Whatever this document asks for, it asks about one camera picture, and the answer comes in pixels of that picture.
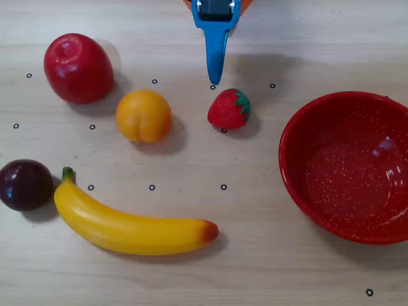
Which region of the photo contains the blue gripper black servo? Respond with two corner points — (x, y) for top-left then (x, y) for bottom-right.
(190, 0), (240, 86)

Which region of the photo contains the orange peach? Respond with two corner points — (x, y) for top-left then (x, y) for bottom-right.
(115, 89), (173, 143)

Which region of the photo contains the red speckled bowl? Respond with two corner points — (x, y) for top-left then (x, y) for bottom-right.
(278, 91), (408, 245)

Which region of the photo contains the red strawberry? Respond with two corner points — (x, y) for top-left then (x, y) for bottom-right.
(207, 88), (252, 131)

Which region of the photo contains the red apple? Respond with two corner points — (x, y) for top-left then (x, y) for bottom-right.
(43, 33), (115, 105)

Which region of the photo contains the yellow banana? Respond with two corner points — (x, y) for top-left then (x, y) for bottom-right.
(53, 166), (220, 256)

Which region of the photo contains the dark purple plum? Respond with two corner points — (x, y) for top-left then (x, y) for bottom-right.
(0, 159), (54, 212)

